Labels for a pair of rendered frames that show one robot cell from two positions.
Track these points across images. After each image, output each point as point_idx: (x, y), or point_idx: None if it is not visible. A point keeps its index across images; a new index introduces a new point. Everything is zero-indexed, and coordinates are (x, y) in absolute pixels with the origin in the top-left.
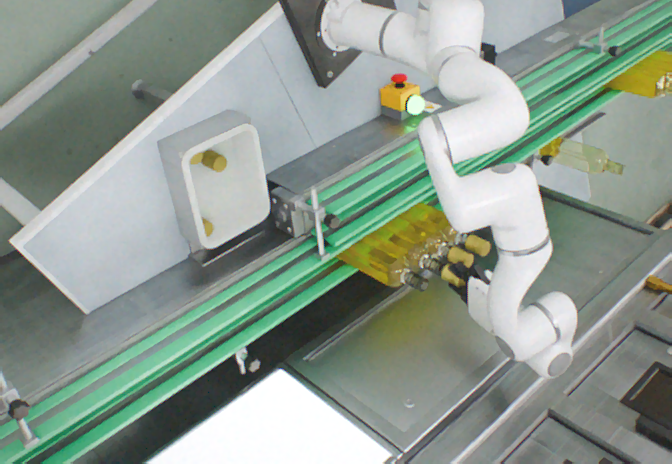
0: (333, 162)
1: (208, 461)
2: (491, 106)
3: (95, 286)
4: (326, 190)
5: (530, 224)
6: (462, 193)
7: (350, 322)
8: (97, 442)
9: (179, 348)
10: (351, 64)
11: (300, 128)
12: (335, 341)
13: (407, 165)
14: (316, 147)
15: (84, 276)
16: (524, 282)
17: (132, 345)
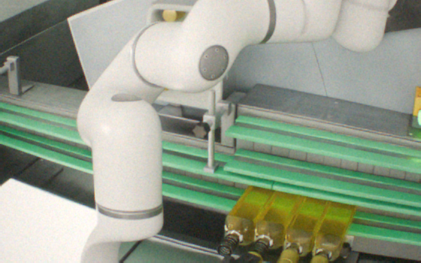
0: (307, 108)
1: (37, 210)
2: (175, 28)
3: (98, 76)
4: (265, 120)
5: (98, 174)
6: (88, 95)
7: (207, 246)
8: (17, 147)
9: (68, 135)
10: (389, 40)
11: (313, 64)
12: (179, 245)
13: (346, 152)
14: (328, 96)
15: (94, 64)
16: (91, 235)
17: (69, 119)
